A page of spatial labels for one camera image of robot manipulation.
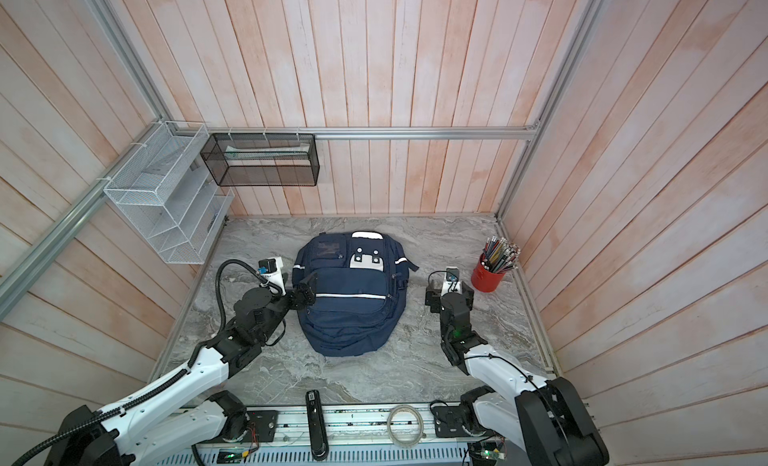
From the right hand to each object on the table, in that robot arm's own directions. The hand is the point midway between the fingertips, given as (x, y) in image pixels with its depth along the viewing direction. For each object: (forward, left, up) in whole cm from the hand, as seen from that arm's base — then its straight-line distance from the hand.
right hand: (448, 280), depth 87 cm
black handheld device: (-41, +34, -8) cm, 54 cm away
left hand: (-5, +41, +8) cm, 42 cm away
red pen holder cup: (+4, -13, -5) cm, 14 cm away
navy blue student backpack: (-4, +26, -1) cm, 26 cm away
